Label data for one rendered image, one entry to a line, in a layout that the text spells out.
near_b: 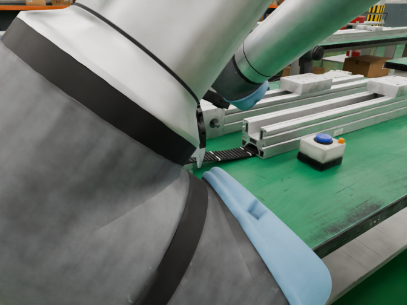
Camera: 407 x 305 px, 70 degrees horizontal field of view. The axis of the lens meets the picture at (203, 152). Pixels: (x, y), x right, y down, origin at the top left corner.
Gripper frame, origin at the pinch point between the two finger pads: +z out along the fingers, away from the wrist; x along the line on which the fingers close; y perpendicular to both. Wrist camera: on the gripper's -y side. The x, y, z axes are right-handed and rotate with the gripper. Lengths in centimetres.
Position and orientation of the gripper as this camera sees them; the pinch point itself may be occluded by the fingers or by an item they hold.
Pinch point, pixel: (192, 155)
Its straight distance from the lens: 72.3
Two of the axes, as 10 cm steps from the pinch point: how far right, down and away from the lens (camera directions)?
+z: 0.0, 8.9, 4.5
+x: 5.1, 3.9, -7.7
